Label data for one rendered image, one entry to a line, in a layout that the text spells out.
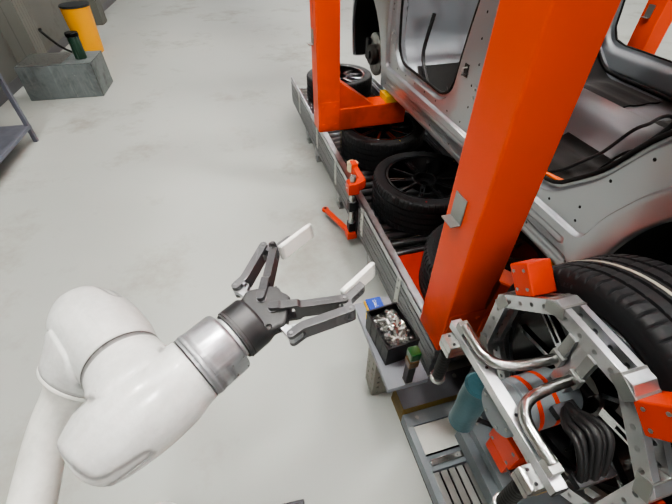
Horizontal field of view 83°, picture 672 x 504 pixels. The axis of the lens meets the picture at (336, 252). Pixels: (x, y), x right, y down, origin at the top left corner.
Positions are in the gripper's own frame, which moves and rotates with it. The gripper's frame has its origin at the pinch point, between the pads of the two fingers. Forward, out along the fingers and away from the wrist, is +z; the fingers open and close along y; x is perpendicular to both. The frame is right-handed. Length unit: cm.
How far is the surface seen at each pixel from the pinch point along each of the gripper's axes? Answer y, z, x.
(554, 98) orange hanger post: 7, 62, 2
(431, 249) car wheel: -34, 94, -100
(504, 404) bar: 30, 18, -45
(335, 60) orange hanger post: -157, 159, -53
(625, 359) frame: 44, 38, -35
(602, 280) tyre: 33, 52, -31
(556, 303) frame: 28, 42, -34
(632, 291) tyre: 39, 51, -29
